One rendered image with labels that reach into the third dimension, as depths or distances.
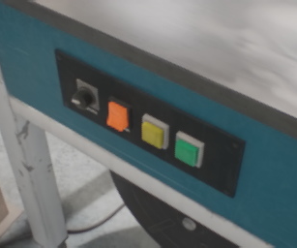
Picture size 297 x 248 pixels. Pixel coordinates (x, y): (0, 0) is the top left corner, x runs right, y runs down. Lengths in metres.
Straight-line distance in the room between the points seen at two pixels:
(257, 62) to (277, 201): 0.14
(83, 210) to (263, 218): 0.77
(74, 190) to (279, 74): 0.90
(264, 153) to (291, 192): 0.05
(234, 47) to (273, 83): 0.06
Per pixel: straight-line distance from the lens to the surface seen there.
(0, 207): 1.23
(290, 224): 0.52
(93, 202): 1.25
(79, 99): 0.56
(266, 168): 0.48
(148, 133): 0.52
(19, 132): 0.79
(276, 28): 0.52
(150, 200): 0.99
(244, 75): 0.45
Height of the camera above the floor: 1.01
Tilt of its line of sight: 45 degrees down
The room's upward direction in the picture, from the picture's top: straight up
